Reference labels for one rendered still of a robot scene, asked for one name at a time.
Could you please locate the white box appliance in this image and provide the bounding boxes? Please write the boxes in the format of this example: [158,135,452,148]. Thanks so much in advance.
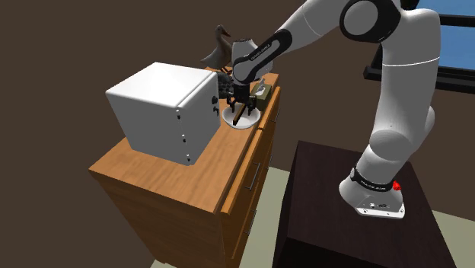
[104,61,222,168]

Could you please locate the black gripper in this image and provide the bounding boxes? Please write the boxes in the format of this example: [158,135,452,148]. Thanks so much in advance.
[226,84,258,117]

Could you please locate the dark robot stand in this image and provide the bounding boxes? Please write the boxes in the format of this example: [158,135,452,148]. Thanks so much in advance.
[272,139,458,268]

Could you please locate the white plate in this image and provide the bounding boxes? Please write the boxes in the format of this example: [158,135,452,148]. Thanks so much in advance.
[221,104,262,130]

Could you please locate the olive tissue box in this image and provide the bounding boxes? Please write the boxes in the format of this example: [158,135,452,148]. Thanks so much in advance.
[250,78,276,112]

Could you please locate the grey duck figure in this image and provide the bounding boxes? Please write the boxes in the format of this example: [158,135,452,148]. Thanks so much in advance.
[199,24,233,75]

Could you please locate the brown pencil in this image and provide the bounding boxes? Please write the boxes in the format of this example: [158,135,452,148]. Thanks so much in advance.
[232,103,246,126]

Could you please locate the black framed window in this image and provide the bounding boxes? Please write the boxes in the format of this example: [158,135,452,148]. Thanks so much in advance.
[362,0,475,95]

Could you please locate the wooden chest of drawers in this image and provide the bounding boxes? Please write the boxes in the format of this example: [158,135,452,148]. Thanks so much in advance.
[88,66,282,268]

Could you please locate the dark grey lumpy object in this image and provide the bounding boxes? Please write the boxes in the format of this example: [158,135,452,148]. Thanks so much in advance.
[216,72,235,100]

